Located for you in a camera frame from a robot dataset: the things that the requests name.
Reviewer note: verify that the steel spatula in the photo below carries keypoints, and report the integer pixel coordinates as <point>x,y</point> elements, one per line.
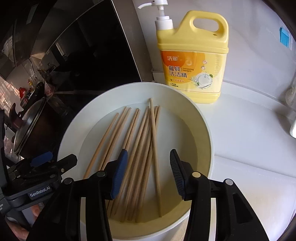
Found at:
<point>293,129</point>

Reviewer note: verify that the wooden chopstick single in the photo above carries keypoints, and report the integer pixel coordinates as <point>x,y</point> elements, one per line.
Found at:
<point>156,165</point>

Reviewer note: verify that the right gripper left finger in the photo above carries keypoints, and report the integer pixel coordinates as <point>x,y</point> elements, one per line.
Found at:
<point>60,218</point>

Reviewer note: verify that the yellow dish soap bottle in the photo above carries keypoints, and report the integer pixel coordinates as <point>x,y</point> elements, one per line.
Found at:
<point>193,54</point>

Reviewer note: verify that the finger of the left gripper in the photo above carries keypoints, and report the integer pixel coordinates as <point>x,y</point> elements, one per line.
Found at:
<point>41,159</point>
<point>62,163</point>

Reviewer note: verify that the left hand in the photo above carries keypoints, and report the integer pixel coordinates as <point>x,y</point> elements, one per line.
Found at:
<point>20,232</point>

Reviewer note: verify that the white bottle brush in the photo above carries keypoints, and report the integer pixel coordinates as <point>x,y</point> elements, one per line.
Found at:
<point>290,96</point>

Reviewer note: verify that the blue silicone brush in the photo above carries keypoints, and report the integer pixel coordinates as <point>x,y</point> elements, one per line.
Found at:
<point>284,37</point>

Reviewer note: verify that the dark cooking pot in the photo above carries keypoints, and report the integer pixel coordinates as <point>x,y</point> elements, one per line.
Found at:
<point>25,125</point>

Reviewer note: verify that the wooden chopstick basin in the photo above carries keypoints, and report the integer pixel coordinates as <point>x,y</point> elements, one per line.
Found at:
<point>130,132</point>
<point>111,139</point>
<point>134,132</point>
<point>116,138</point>

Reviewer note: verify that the black range hood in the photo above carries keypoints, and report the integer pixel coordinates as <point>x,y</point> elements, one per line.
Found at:
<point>81,44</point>

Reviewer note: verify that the white round basin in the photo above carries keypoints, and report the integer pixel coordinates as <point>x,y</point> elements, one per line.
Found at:
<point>149,120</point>

